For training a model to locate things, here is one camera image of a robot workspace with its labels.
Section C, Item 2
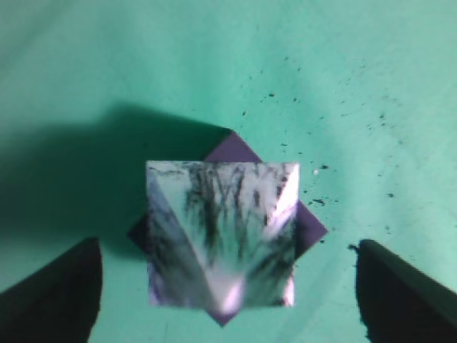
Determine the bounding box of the dark purple cube block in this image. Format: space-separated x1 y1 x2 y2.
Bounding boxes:
126 129 329 327

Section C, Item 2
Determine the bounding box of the marbled white purple square pyramid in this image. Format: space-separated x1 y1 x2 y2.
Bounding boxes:
146 160 300 315

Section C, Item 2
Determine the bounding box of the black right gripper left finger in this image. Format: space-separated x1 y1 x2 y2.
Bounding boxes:
1 237 103 342

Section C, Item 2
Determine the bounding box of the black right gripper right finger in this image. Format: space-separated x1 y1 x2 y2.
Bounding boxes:
348 239 456 342

